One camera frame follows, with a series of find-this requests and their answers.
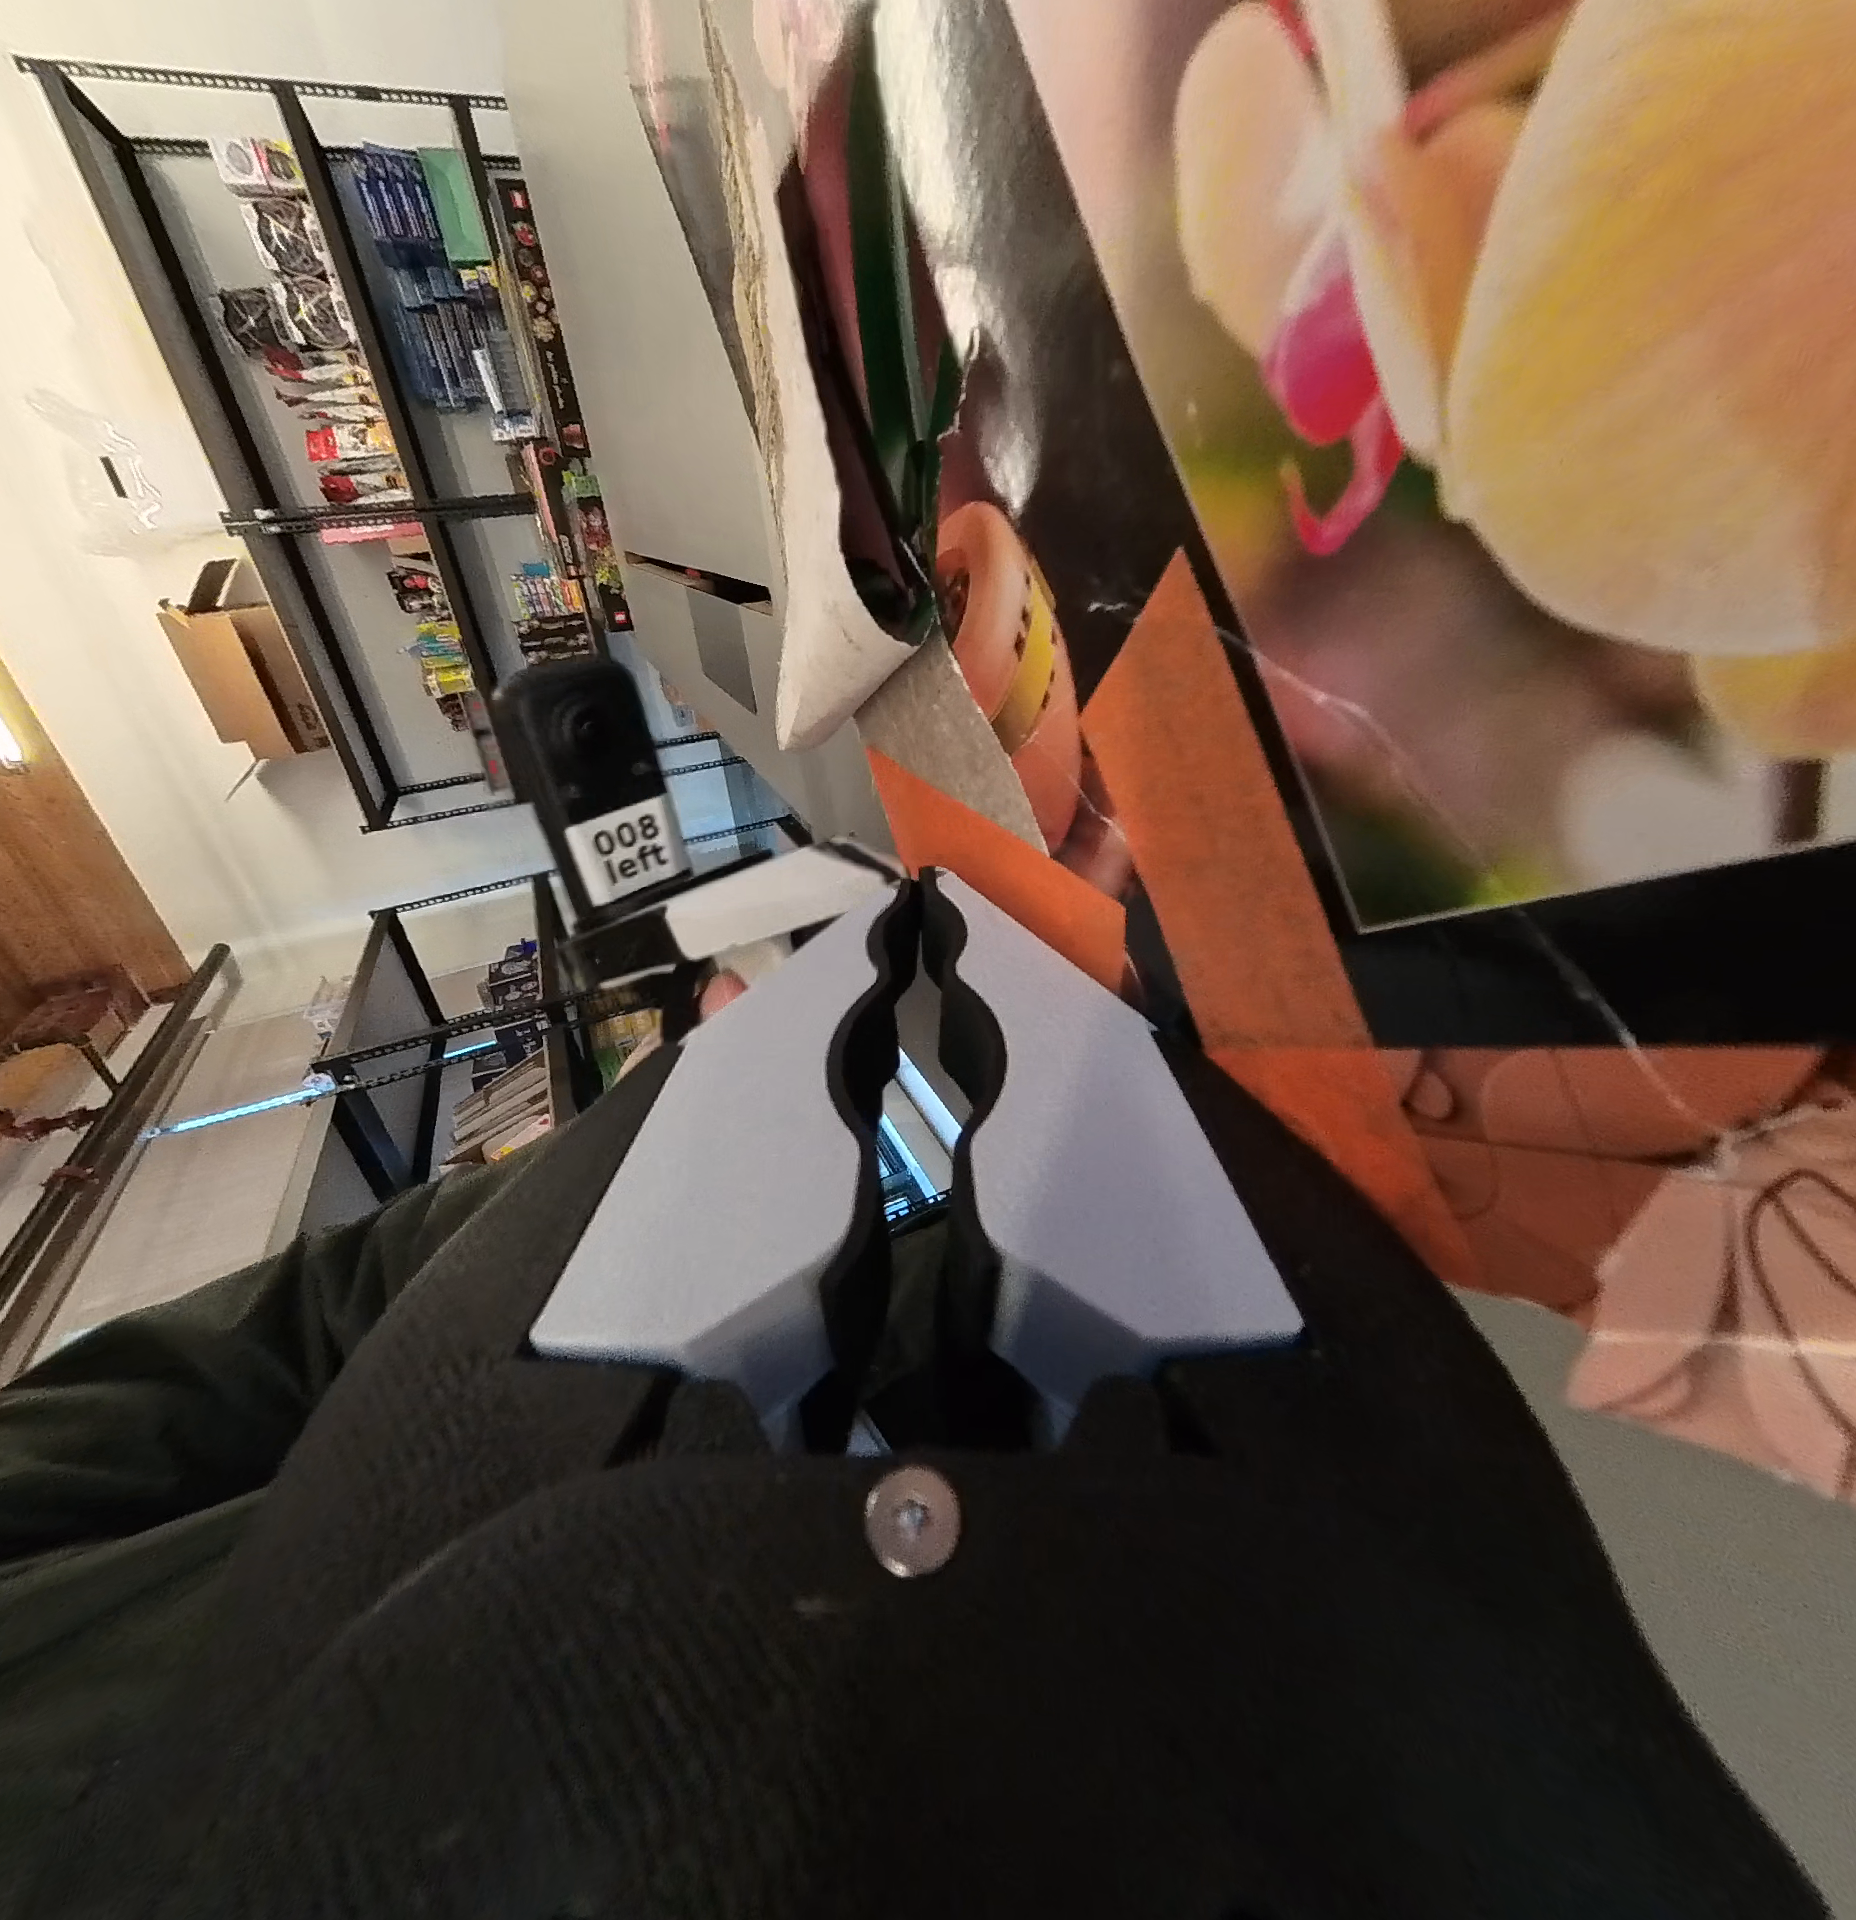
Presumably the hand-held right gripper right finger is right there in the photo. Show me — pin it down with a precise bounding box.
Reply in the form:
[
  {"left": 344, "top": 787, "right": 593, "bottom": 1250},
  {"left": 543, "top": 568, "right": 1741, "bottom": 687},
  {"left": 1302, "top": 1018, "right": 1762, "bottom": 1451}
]
[{"left": 917, "top": 871, "right": 1306, "bottom": 1453}]

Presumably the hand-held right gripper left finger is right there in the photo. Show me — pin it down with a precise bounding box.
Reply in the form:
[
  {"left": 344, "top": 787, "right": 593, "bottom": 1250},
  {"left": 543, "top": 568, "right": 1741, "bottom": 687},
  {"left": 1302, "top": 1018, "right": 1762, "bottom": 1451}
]
[{"left": 527, "top": 876, "right": 931, "bottom": 1453}]

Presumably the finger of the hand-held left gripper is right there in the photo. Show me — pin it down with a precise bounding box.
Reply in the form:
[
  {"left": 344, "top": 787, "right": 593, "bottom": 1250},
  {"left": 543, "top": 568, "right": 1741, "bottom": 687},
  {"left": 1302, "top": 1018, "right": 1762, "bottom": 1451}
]
[{"left": 663, "top": 839, "right": 912, "bottom": 965}]

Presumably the black flower-print cardboard box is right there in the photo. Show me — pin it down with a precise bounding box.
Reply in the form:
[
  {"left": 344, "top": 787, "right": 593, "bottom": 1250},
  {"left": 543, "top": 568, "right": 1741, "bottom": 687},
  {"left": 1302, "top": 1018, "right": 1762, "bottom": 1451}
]
[{"left": 625, "top": 0, "right": 1856, "bottom": 1504}]

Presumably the brown cardboard box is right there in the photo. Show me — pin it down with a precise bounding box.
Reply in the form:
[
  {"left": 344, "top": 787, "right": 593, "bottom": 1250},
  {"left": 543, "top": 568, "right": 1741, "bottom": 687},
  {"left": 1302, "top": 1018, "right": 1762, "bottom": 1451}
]
[{"left": 156, "top": 558, "right": 335, "bottom": 761}]

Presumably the black shelving rack with goods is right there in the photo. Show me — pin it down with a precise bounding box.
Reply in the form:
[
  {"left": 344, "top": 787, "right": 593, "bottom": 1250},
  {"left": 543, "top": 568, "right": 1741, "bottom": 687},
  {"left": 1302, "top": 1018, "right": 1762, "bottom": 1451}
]
[{"left": 14, "top": 58, "right": 618, "bottom": 832}]

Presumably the metal railing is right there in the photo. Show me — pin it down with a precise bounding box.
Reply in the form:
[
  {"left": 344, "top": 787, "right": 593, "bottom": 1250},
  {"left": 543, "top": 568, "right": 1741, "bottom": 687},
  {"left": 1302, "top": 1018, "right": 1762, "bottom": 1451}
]
[{"left": 0, "top": 941, "right": 244, "bottom": 1363}]

